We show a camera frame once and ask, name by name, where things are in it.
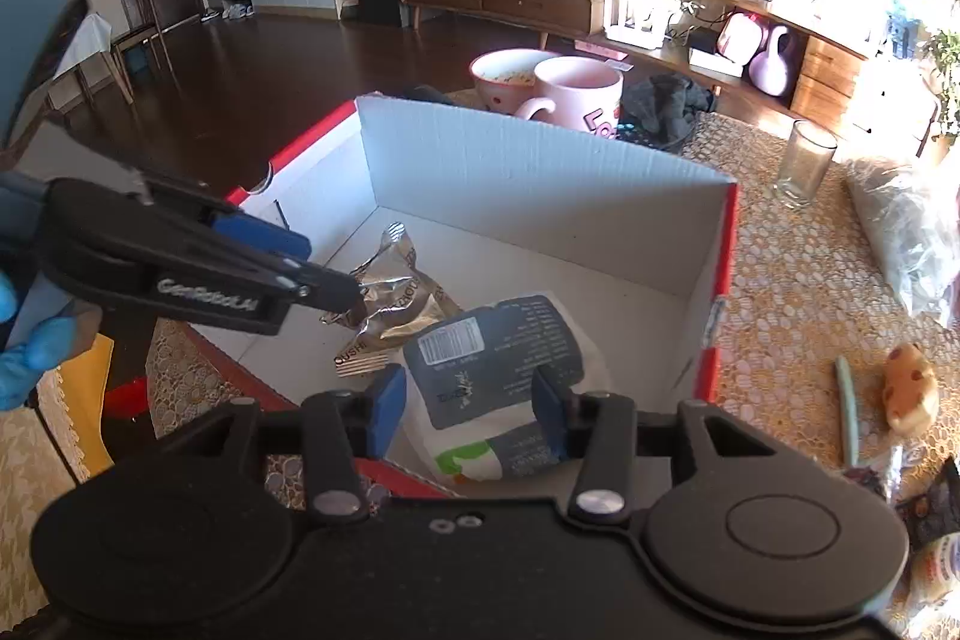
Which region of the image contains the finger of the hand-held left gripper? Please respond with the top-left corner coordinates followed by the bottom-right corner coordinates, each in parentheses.
top-left (142, 171), bottom-right (313, 263)
top-left (225, 246), bottom-right (365, 314)

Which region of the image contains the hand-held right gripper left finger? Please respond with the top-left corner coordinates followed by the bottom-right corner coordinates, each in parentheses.
top-left (161, 364), bottom-right (406, 525)

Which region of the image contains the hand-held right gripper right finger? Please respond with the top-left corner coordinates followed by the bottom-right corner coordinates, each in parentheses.
top-left (531, 366), bottom-right (788, 525)

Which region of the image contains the silver foil snack packet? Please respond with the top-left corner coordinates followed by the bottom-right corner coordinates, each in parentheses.
top-left (321, 222), bottom-right (463, 360)

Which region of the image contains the grey white packet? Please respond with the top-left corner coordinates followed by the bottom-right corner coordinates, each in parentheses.
top-left (403, 293), bottom-right (613, 482)

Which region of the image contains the white red cardboard box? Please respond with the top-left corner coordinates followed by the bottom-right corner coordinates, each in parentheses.
top-left (187, 92), bottom-right (741, 498)

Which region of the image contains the person's left hand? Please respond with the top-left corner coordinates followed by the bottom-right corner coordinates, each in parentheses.
top-left (0, 269), bottom-right (77, 413)

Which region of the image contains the red black bag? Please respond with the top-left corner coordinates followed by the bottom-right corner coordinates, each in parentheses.
top-left (103, 376), bottom-right (160, 440)

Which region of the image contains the table with white cloth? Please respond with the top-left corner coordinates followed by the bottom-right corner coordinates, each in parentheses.
top-left (45, 10), bottom-right (115, 110)

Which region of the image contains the wooden chair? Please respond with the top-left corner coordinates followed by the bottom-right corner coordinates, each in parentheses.
top-left (111, 0), bottom-right (178, 88)

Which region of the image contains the pair of shoes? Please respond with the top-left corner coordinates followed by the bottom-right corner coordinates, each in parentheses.
top-left (201, 0), bottom-right (256, 23)

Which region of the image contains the pink dotted bowl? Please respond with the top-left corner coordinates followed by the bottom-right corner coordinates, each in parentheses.
top-left (470, 49), bottom-right (560, 116)

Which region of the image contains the green stick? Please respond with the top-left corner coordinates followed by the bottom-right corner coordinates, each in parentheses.
top-left (835, 355), bottom-right (862, 467)

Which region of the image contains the pink mug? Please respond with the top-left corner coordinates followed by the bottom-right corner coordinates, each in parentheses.
top-left (514, 56), bottom-right (626, 140)

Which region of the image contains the black cloth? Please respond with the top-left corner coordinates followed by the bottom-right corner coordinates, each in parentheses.
top-left (619, 74), bottom-right (719, 151)

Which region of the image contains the wooden sideboard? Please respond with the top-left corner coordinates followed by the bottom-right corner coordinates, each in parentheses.
top-left (396, 0), bottom-right (940, 161)

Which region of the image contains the clear drinking glass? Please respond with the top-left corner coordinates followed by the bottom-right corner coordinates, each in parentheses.
top-left (774, 119), bottom-right (839, 211)

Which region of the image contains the orange spotted plush toy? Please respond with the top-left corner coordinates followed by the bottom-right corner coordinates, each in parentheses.
top-left (881, 342), bottom-right (941, 437)

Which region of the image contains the pink book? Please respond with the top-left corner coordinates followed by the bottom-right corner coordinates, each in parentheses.
top-left (574, 38), bottom-right (628, 61)

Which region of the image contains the black snack packet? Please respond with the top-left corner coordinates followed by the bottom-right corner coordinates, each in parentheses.
top-left (896, 456), bottom-right (960, 540)

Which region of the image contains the white letter light box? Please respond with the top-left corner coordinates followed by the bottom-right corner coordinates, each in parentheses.
top-left (604, 0), bottom-right (677, 49)

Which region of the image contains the clear plastic bag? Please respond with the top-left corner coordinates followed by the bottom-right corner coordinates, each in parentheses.
top-left (844, 156), bottom-right (960, 320)

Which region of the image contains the purple swan vase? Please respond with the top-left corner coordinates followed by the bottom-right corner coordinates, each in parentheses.
top-left (748, 25), bottom-right (800, 98)

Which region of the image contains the pink case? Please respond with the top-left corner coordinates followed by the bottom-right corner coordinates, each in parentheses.
top-left (716, 10), bottom-right (767, 66)

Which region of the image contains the white orange packet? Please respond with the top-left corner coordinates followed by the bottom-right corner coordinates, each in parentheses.
top-left (907, 532), bottom-right (960, 620)

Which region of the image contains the leafy houseplant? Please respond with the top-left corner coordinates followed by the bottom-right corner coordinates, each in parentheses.
top-left (921, 0), bottom-right (960, 140)

